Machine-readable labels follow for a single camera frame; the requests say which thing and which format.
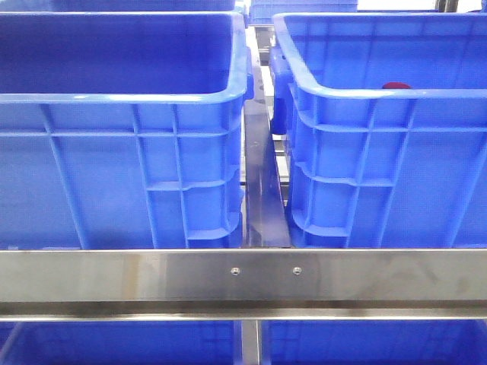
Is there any blue crate rear left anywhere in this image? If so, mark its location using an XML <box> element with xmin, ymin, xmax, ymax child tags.
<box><xmin>50</xmin><ymin>0</ymin><xmax>249</xmax><ymax>14</ymax></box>

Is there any blue crate lower right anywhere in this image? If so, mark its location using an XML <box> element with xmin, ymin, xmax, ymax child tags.
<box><xmin>264</xmin><ymin>320</ymin><xmax>486</xmax><ymax>364</ymax></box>

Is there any steel shelf front rail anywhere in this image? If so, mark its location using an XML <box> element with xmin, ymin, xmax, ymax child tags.
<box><xmin>1</xmin><ymin>248</ymin><xmax>486</xmax><ymax>321</ymax></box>

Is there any large blue crate left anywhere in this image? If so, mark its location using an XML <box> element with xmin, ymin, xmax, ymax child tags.
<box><xmin>1</xmin><ymin>12</ymin><xmax>253</xmax><ymax>250</ymax></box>

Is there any blue crate rear right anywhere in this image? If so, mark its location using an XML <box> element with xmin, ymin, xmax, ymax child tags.
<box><xmin>250</xmin><ymin>0</ymin><xmax>358</xmax><ymax>25</ymax></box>

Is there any steel centre divider bar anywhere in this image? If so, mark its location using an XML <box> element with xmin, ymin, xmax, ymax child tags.
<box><xmin>244</xmin><ymin>27</ymin><xmax>291</xmax><ymax>249</ymax></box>

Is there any large blue crate right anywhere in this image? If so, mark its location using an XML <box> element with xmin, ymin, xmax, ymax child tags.
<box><xmin>271</xmin><ymin>13</ymin><xmax>486</xmax><ymax>249</ymax></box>

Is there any large blue crate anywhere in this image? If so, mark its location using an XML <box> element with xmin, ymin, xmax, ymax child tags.
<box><xmin>1</xmin><ymin>12</ymin><xmax>253</xmax><ymax>250</ymax></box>
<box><xmin>271</xmin><ymin>13</ymin><xmax>486</xmax><ymax>249</ymax></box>

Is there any steel vertical post below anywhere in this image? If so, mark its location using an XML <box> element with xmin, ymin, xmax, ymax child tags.
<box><xmin>241</xmin><ymin>320</ymin><xmax>263</xmax><ymax>365</ymax></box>

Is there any blue crate lower left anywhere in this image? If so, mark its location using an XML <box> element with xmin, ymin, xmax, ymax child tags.
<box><xmin>1</xmin><ymin>321</ymin><xmax>242</xmax><ymax>364</ymax></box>

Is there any red button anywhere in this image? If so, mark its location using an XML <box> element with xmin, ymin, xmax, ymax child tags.
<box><xmin>382</xmin><ymin>81</ymin><xmax>412</xmax><ymax>90</ymax></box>

